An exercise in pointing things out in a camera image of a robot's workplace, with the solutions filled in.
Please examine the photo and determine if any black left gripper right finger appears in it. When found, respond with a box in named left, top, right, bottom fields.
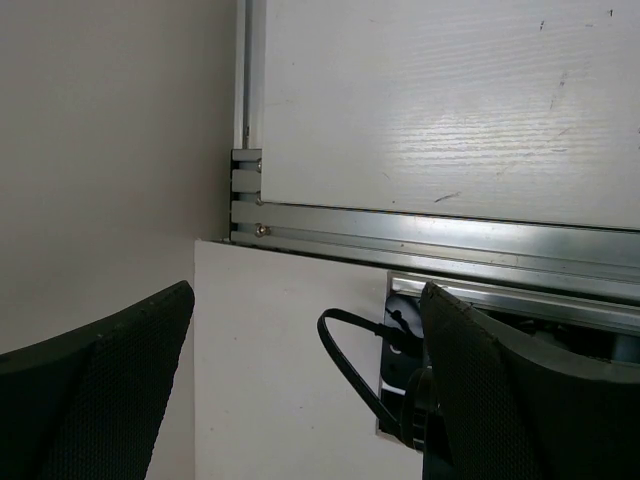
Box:
left=421, top=283, right=639, bottom=479

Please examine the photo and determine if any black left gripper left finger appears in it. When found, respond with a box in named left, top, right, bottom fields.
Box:
left=1, top=281, right=195, bottom=479

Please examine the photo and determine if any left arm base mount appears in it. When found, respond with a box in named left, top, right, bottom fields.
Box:
left=379, top=293, right=428, bottom=451

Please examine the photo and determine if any black zip tie cable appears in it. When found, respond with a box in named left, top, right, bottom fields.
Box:
left=316, top=308, right=401, bottom=441

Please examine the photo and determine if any aluminium table frame rail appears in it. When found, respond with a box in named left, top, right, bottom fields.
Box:
left=229, top=1, right=639, bottom=334

